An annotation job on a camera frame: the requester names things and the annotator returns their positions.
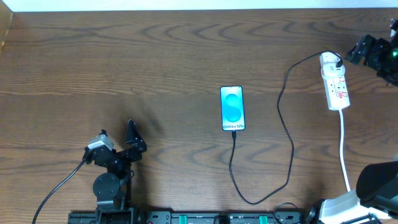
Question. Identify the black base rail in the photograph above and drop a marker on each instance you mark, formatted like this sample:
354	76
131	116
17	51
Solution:
165	217

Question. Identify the white wall charger adapter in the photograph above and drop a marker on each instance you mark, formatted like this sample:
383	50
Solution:
331	66

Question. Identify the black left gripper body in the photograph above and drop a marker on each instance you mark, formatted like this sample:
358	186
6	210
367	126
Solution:
116	154

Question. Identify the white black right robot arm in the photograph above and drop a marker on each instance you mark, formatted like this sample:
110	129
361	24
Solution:
375	196

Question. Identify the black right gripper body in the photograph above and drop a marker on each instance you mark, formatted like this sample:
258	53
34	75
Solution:
374	52

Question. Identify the white power strip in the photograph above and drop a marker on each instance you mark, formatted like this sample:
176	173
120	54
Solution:
336	93

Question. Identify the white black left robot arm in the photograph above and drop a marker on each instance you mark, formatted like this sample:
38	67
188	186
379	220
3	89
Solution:
113	188

